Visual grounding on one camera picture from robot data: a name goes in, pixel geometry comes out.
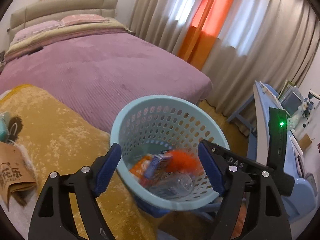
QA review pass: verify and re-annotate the stack of books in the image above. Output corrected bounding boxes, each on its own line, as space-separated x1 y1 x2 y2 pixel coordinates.
278 80 304 116

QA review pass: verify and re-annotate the orange curtain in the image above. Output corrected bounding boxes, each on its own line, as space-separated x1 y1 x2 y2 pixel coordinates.
177 0 234 70

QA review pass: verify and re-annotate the beige curtain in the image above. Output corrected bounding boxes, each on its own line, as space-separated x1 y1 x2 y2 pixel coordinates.
130 0 319 115

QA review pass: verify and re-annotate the clear milk bottle blue cap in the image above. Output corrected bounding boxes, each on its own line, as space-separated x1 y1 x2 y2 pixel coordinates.
148 173 194 199

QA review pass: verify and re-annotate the beige padded headboard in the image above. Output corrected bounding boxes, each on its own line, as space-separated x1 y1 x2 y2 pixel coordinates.
9 0 118 42

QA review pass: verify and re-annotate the light blue plastic basket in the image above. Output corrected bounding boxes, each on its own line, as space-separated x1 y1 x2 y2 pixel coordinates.
111 95 229 211

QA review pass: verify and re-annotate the brown paper bag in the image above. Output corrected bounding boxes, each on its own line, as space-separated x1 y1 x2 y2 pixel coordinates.
1 142 37 209

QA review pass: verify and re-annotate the light blue desk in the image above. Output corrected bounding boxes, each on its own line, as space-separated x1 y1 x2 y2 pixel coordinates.
226 80 320 223

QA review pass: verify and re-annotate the orange plastic bag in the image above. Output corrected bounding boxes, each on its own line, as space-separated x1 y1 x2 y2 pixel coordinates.
165 150 202 174

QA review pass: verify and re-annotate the blue red tiger box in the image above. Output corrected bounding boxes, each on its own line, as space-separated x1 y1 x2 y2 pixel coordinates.
139 153 172 188

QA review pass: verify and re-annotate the purple pillow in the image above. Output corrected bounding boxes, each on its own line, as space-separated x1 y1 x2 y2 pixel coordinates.
12 21 63 43

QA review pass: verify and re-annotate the bed with purple cover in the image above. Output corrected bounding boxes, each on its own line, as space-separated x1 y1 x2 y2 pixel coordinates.
1 18 212 132

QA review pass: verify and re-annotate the pink pillow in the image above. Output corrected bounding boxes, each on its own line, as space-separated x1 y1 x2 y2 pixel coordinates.
60 14 108 27

